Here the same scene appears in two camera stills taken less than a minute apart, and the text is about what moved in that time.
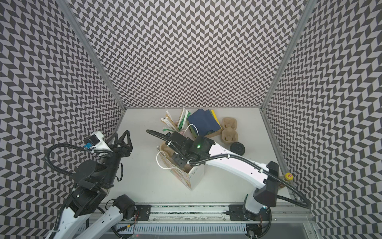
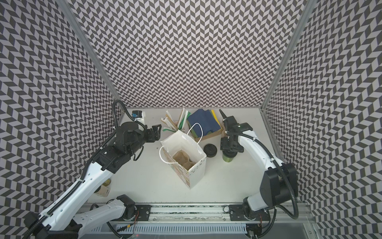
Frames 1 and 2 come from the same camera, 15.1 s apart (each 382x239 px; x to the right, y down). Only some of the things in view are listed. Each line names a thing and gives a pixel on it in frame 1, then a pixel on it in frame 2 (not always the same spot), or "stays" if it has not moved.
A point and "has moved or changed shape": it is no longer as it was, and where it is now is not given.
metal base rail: (213, 221) stays
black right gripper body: (181, 158) to (228, 143)
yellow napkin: (214, 115) stays
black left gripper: (127, 148) to (152, 138)
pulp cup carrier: (167, 153) has moved or changed shape
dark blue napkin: (204, 121) stays
